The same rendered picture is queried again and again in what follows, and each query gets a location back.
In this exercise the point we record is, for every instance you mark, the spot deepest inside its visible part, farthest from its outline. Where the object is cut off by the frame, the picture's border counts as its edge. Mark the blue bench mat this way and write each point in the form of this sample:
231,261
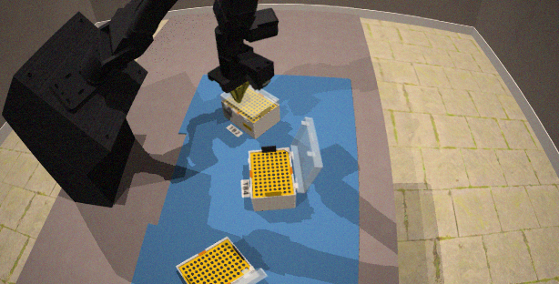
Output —
317,242

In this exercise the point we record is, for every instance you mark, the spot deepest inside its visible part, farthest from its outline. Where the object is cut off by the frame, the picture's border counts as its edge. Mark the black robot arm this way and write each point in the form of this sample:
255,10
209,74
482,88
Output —
132,29

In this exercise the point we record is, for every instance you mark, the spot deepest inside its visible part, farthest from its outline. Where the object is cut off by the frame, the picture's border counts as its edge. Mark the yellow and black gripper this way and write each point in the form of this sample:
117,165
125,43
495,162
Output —
239,85

